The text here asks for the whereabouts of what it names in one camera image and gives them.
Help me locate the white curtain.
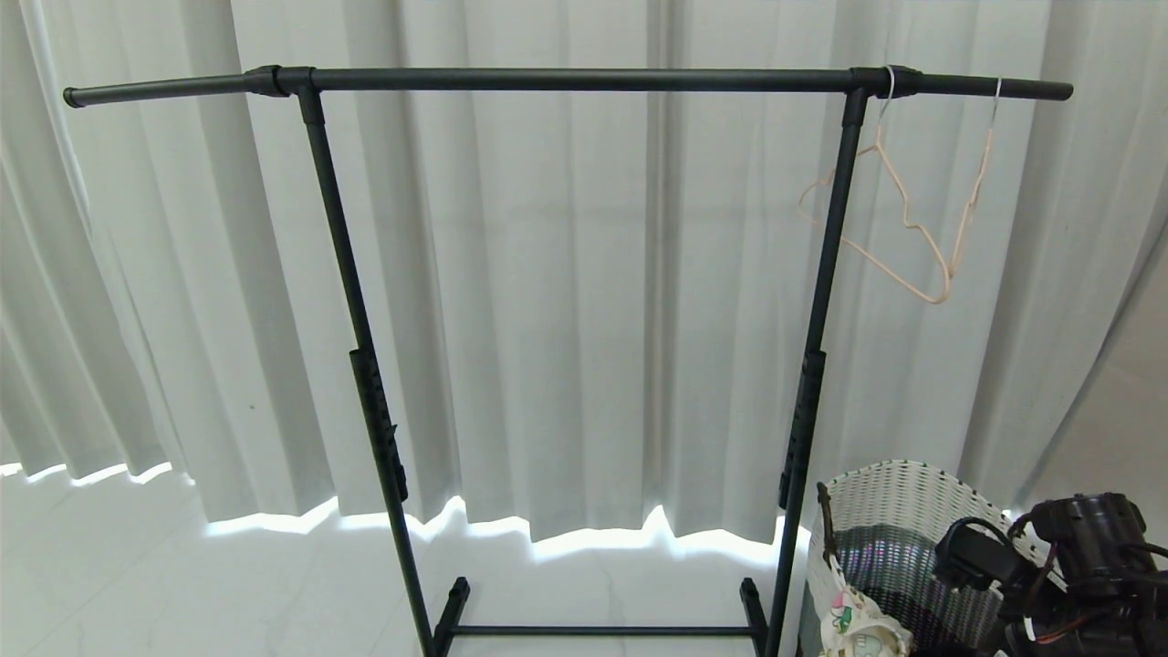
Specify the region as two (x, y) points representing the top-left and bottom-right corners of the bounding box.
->
(0, 0), (1168, 548)

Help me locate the cream printed garment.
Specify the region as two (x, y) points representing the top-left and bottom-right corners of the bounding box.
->
(817, 584), (913, 657)

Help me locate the black clothes rack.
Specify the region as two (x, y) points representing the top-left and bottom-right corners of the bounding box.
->
(62, 64), (1074, 657)

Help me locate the pink clothes hanger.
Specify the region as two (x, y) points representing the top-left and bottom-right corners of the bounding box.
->
(798, 66), (954, 305)
(945, 78), (1005, 284)

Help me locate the white laundry basket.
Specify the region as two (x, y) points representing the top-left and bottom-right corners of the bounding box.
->
(798, 459), (1069, 657)

